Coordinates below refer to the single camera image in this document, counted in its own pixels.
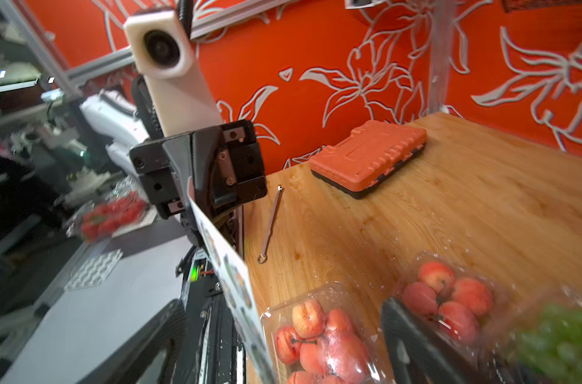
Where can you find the clear box large peaches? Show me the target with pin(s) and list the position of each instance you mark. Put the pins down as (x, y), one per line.
(323, 336)

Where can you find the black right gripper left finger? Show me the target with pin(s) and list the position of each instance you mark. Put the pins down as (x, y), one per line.
(150, 355)

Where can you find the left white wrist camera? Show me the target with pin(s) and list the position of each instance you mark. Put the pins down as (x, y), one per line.
(160, 43)

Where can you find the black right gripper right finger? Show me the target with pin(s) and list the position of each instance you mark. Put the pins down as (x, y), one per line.
(416, 353)

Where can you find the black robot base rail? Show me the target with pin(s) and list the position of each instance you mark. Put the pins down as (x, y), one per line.
(212, 351)

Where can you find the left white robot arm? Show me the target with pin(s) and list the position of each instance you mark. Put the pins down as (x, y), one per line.
(128, 124)

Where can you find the clear box of grapes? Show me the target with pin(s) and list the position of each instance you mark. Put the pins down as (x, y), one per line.
(538, 342)

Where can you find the fruit sticker sheet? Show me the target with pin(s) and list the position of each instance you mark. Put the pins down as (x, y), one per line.
(233, 276)

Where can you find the small metal rod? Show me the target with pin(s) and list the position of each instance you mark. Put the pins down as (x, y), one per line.
(262, 258)

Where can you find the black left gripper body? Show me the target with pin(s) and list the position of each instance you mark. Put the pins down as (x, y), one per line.
(218, 168)

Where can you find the orange plastic tool case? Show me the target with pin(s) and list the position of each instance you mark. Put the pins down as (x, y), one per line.
(373, 152)

